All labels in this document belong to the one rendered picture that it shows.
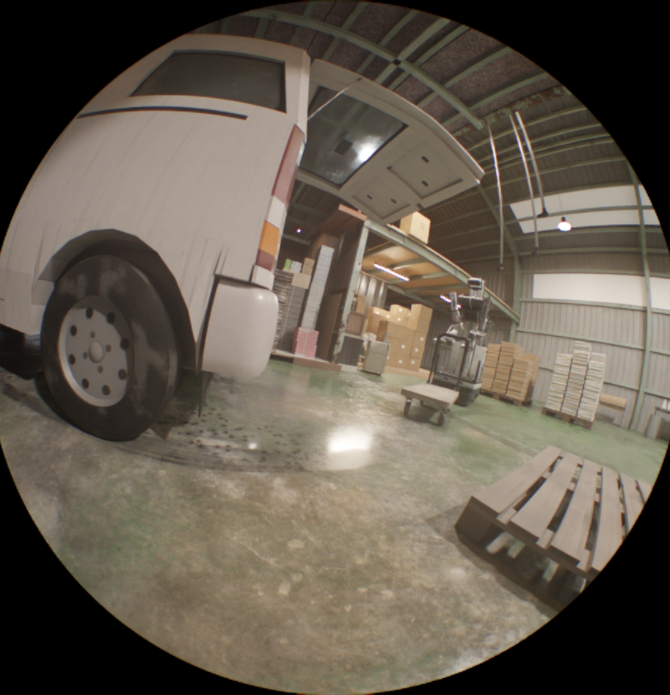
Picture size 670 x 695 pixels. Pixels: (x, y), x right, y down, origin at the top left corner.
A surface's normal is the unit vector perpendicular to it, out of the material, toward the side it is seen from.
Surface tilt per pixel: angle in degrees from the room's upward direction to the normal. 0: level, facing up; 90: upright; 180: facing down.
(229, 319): 87
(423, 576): 0
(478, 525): 90
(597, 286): 90
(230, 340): 92
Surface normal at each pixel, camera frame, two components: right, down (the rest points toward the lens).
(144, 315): 0.35, 0.16
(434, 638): 0.23, -0.97
